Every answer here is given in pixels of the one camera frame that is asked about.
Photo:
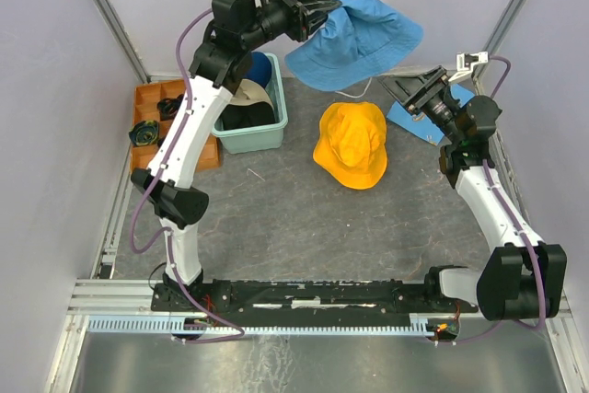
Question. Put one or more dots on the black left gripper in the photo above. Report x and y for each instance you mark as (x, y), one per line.
(306, 12)

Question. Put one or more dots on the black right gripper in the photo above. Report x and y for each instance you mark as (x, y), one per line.
(402, 87)

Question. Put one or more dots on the blue bucket hat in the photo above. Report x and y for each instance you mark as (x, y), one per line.
(360, 39)

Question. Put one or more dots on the yellow bucket hat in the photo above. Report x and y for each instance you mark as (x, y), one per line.
(352, 144)

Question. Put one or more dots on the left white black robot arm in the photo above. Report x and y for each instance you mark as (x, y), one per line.
(219, 64)

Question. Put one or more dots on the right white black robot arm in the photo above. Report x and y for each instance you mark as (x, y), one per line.
(524, 275)

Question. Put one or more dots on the blue patterned hat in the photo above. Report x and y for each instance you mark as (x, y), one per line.
(420, 125)

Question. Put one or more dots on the navy blue hat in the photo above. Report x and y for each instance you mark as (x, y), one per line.
(260, 71)

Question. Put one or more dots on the beige cap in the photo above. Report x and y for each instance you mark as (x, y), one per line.
(249, 93)

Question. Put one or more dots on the black hat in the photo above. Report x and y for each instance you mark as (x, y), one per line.
(241, 117)

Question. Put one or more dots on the light green plastic bin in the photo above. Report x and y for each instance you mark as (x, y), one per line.
(260, 137)

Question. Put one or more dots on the black orange floral rolled tie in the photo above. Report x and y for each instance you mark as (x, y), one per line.
(169, 107)

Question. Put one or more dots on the wooden compartment tray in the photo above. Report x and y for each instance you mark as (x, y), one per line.
(145, 108)

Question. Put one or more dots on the navy yellow floral rolled tie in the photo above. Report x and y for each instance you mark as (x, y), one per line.
(144, 133)

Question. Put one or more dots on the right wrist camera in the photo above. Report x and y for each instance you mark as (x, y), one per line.
(466, 62)

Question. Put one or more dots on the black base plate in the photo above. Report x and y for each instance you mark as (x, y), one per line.
(372, 303)

